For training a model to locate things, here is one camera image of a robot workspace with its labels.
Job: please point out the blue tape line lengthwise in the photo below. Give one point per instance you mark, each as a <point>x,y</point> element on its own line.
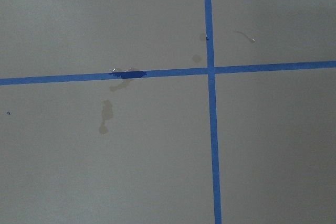
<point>213,111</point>

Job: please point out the brown table mat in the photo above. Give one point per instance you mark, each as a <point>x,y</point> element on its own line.
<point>105,111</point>

